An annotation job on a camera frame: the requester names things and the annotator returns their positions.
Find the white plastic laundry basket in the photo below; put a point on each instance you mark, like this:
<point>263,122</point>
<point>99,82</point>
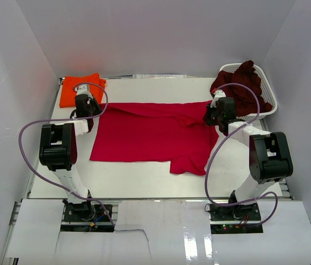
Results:
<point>267,92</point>

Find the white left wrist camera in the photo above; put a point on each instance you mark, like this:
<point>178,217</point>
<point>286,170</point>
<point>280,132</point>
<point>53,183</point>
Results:
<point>83,89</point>

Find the bright red t shirt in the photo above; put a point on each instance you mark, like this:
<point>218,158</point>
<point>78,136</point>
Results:
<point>156,132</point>

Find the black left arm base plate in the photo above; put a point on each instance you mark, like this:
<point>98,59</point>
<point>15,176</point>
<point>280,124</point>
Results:
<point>95,220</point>

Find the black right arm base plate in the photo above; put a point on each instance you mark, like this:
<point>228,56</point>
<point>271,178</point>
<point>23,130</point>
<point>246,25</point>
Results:
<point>239,219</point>

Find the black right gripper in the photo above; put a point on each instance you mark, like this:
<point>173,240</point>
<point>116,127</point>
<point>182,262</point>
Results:
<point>206,117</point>

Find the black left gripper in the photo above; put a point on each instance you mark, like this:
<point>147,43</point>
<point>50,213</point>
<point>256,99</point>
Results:
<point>98,110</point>

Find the orange folded t shirt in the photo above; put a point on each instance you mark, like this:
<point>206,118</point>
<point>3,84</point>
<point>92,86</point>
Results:
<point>73,86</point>

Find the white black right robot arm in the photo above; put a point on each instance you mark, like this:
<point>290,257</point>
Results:
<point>269,161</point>

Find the dark maroon t shirt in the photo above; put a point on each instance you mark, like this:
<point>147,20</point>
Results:
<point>245,101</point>

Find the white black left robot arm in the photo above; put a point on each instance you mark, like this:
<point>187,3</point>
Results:
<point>58,152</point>

